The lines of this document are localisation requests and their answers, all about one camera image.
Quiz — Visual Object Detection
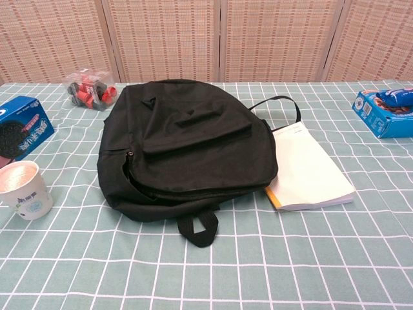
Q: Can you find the yellow and white Lexicon book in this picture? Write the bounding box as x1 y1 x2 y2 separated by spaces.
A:
265 121 356 212

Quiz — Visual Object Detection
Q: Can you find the white paper cup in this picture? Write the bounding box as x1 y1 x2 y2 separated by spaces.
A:
0 160 54 222

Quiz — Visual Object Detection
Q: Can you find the clear bag of red caps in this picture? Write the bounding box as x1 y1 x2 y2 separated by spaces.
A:
66 67 119 112

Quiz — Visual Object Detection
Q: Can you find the bamboo folding screen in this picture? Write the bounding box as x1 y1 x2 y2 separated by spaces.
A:
0 0 413 85

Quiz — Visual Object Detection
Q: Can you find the blue Oreo cookie box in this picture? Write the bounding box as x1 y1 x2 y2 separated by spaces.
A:
0 96 55 162

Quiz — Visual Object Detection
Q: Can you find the green checked tablecloth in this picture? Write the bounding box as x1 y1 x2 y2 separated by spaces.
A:
0 80 413 310

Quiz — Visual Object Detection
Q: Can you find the black fabric backpack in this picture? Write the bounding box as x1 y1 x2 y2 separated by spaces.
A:
96 78 303 249

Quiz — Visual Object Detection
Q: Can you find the blue cookie packet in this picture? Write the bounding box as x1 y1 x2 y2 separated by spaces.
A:
374 86 413 107

